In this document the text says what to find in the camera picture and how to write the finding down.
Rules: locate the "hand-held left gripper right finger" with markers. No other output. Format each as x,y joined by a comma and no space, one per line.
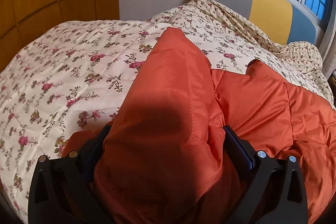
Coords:
237,146

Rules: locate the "floral quilted blanket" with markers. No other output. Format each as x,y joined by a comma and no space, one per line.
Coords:
65,69

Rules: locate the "grey yellow blue headboard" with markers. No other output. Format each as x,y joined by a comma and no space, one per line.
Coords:
270,3

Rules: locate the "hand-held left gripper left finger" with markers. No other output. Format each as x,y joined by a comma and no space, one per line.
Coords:
90,161

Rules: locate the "orange puffer jacket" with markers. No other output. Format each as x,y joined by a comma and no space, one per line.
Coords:
162,108

